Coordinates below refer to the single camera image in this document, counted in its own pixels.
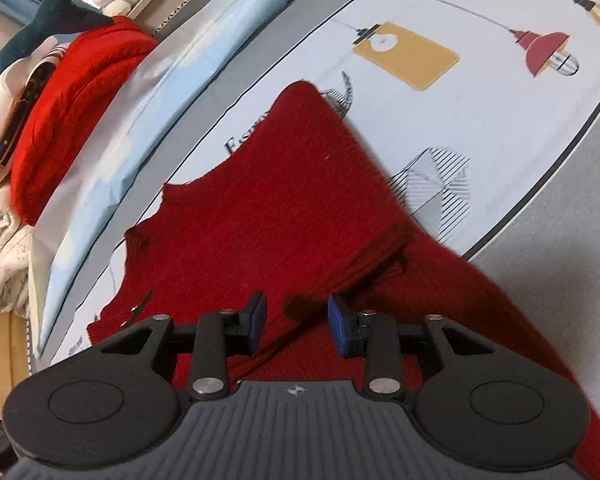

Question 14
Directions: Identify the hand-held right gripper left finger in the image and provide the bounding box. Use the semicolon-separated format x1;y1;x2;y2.
87;291;268;402

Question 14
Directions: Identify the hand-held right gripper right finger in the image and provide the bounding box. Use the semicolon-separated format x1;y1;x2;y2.
328;294;521;402

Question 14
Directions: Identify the dark red knitted sweater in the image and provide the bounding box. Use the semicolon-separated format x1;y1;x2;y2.
86;81;600;480

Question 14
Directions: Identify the light blue sheet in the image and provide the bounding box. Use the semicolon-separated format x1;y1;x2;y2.
27;0;361;356

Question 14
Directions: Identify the bright red knitted blanket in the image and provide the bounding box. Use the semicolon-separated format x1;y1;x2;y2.
10;16;161;226

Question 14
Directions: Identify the stack of cream folded blankets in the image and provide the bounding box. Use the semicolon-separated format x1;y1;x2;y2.
0;42;71;193

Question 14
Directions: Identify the white folded quilt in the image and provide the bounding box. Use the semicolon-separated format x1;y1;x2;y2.
0;35;56;171

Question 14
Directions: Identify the dark blue shark plush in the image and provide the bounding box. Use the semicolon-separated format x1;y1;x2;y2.
0;0;115;91

